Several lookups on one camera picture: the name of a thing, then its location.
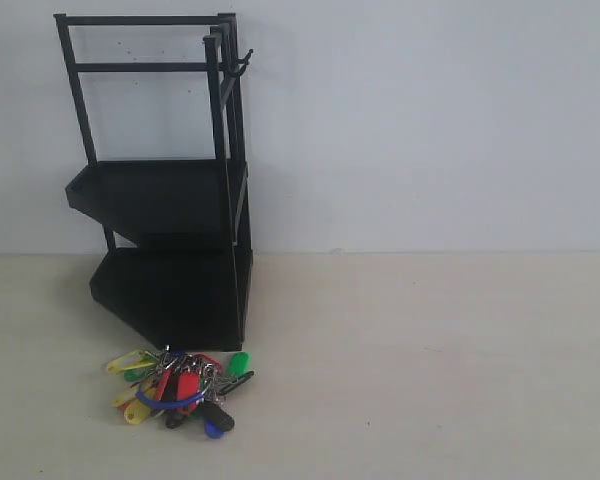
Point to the black two-tier metal rack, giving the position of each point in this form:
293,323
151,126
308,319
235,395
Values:
179,257

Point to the bunch of colourful key tags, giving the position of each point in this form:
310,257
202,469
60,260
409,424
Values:
179,386

